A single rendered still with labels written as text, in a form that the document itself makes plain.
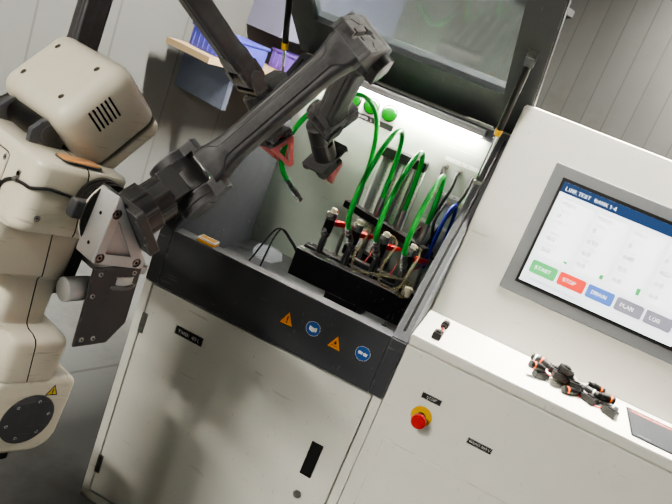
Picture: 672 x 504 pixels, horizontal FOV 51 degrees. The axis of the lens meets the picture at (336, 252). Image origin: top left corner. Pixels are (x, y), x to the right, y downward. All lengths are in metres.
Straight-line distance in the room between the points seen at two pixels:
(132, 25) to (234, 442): 2.37
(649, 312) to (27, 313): 1.41
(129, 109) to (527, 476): 1.18
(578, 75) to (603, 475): 5.40
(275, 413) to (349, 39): 1.05
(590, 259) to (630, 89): 4.87
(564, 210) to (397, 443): 0.72
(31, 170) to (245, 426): 1.01
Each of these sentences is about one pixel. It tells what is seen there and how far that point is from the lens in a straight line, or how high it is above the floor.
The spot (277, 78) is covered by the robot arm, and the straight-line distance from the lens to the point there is 1.80.
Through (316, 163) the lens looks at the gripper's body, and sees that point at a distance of 1.71.
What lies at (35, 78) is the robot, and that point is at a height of 1.32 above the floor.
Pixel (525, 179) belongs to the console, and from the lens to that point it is 1.90.
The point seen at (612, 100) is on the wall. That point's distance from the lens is 6.72.
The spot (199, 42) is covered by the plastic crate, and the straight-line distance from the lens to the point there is 3.67.
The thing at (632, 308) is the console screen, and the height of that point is 1.19.
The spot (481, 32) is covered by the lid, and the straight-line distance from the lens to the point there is 1.83.
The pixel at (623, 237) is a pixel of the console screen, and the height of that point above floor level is 1.34.
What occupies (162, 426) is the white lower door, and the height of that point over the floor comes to 0.41.
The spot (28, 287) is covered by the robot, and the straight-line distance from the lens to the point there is 1.33.
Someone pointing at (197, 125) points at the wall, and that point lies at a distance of 4.18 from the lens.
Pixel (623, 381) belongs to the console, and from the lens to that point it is 1.92.
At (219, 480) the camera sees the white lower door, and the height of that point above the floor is 0.35.
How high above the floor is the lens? 1.57
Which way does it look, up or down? 17 degrees down
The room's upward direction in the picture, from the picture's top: 21 degrees clockwise
